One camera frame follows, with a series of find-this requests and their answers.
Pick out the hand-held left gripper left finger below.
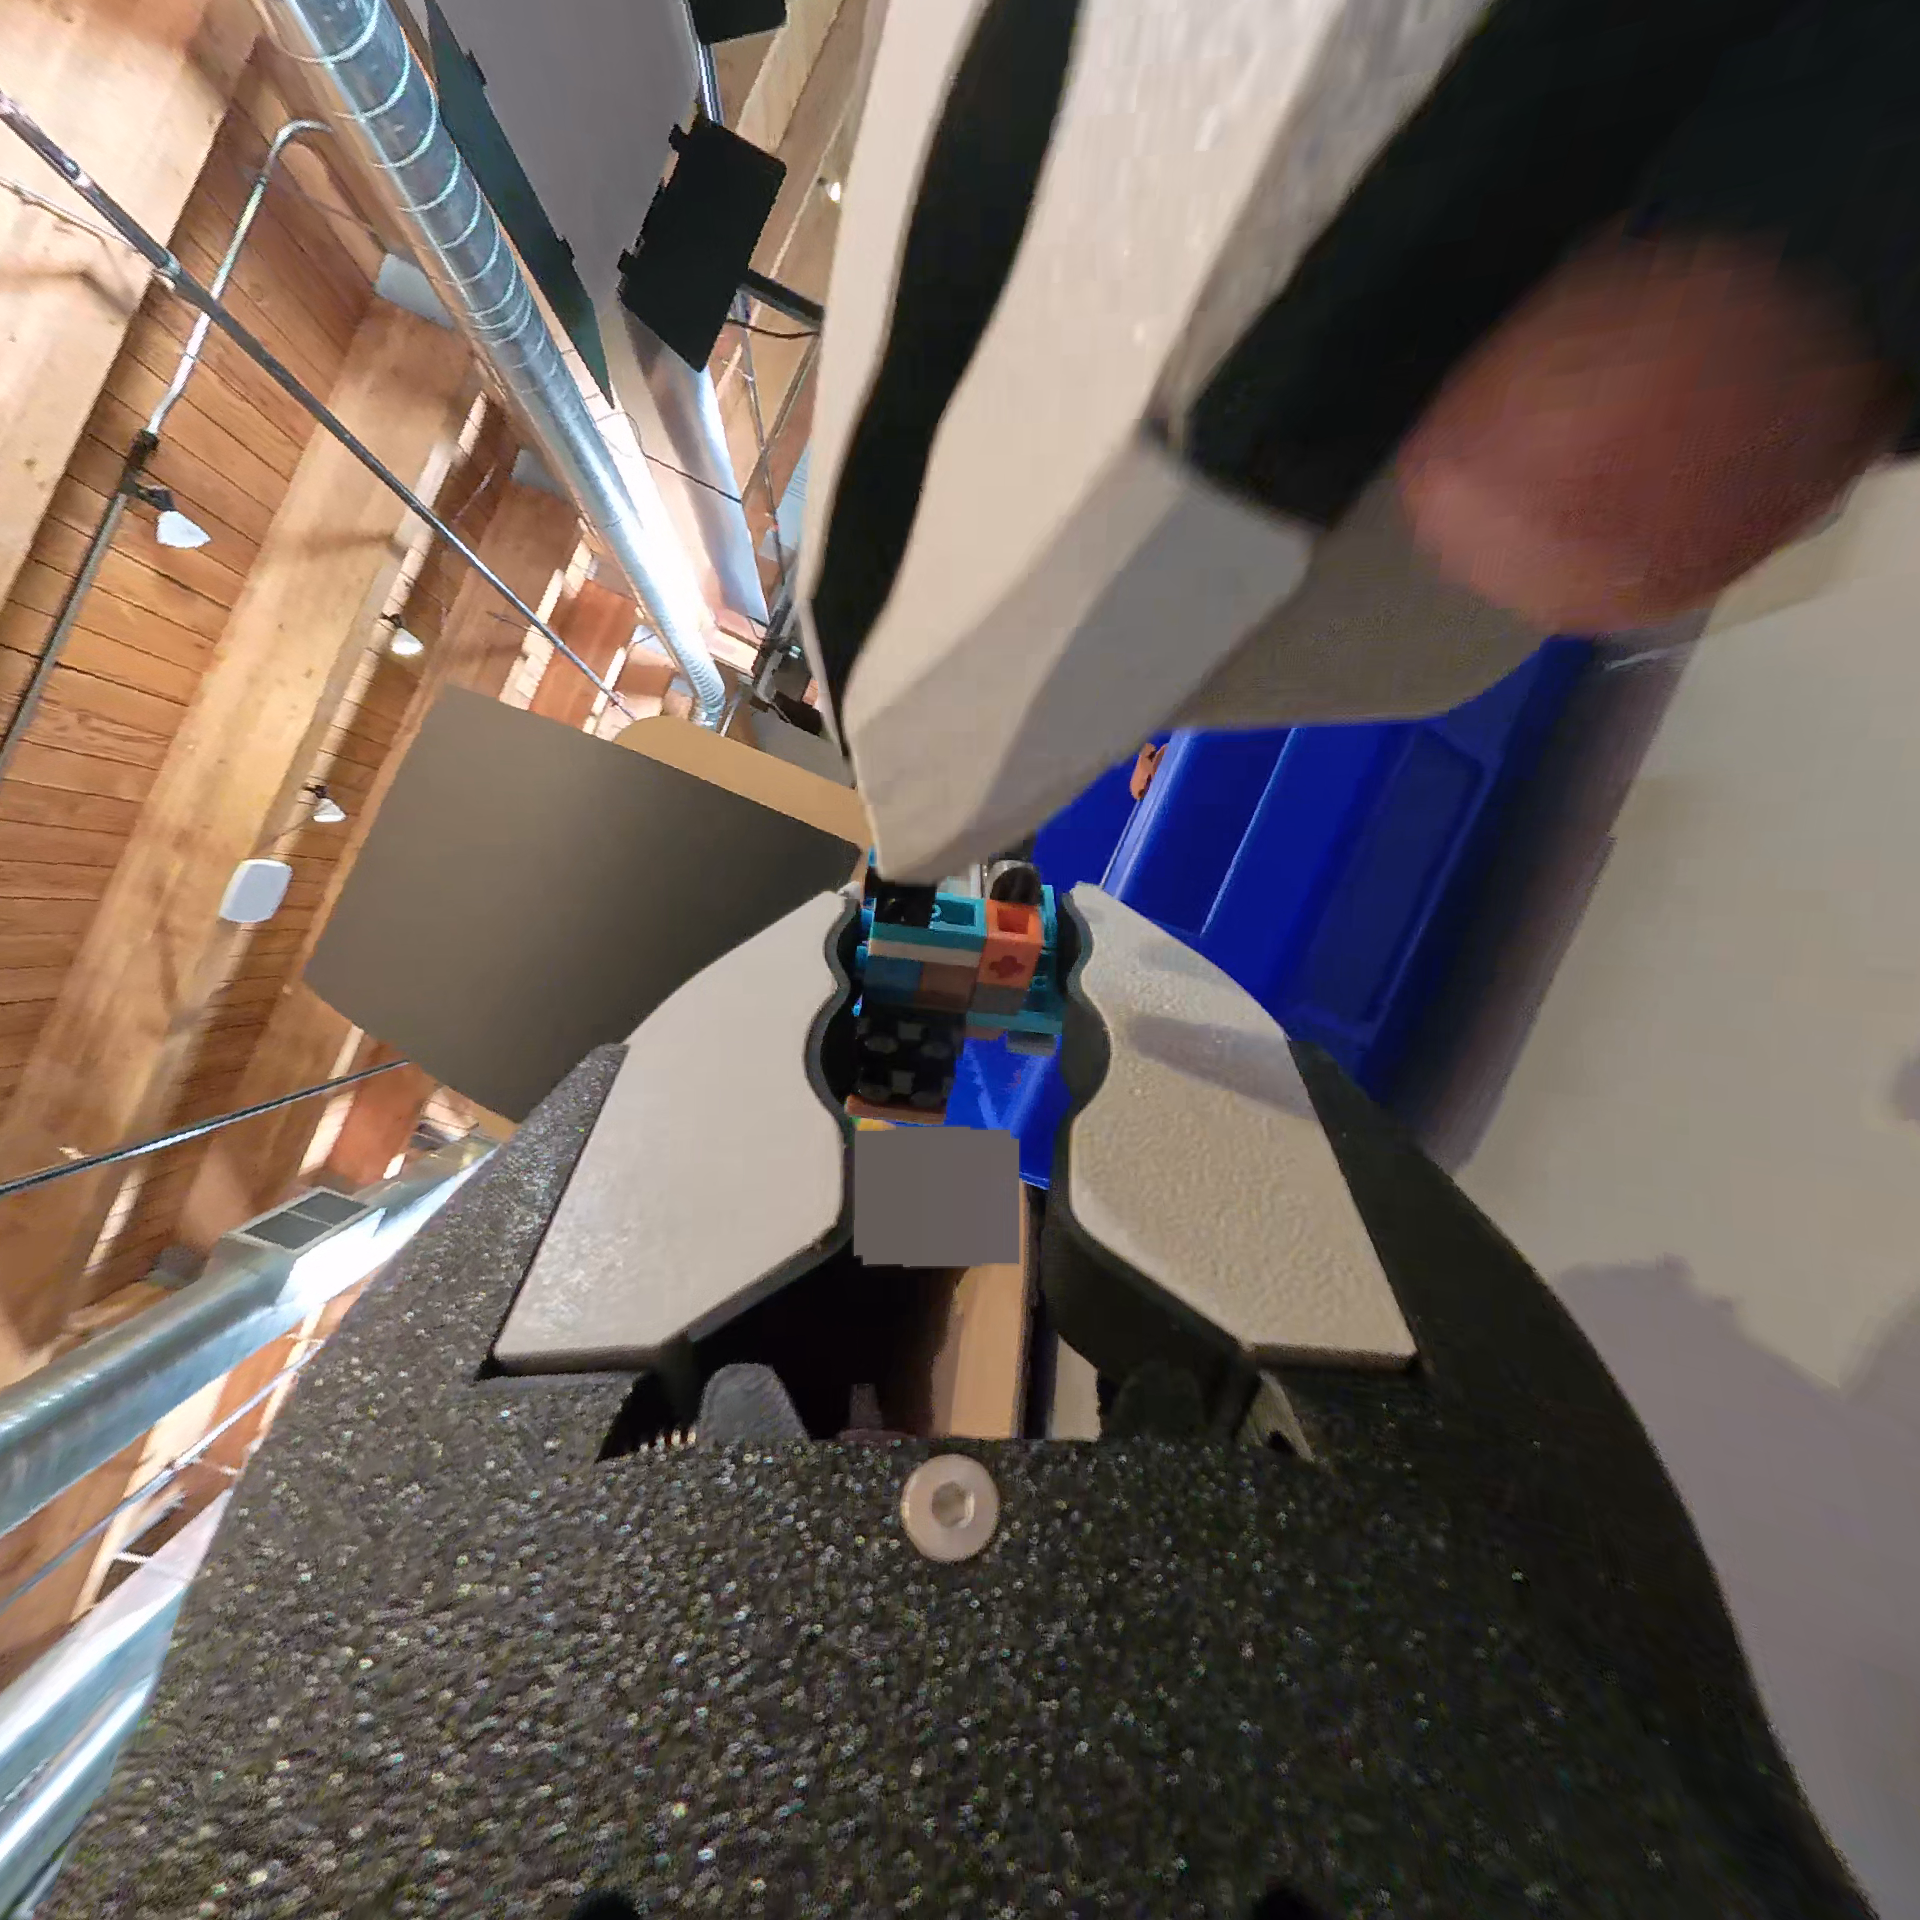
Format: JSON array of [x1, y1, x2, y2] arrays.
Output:
[[491, 897, 860, 1375]]

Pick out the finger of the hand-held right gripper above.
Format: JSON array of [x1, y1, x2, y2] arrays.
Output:
[[836, 0, 1502, 887], [790, 0, 1085, 751]]

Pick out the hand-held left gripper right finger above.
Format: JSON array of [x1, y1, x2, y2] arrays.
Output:
[[1045, 884, 1420, 1370]]

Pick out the blue plastic bin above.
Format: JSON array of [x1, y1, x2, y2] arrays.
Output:
[[960, 637, 1599, 1186]]

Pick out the colourful toy brick model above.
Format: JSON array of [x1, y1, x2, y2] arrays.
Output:
[[848, 862, 1070, 1126]]

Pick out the person's right hand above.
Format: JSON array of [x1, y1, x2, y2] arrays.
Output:
[[1391, 242, 1913, 636]]

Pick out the studio light panel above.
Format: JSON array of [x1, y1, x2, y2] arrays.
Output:
[[423, 0, 793, 396]]

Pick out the black board with plywood rim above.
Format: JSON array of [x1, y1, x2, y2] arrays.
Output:
[[304, 687, 875, 1124]]

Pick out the silver ventilation duct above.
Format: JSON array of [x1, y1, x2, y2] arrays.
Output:
[[286, 0, 741, 732]]

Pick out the ribbed silver duct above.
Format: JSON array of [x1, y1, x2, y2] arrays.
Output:
[[0, 1137, 501, 1532]]

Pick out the slim silver duct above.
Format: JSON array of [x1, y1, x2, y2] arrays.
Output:
[[0, 1567, 204, 1863]]

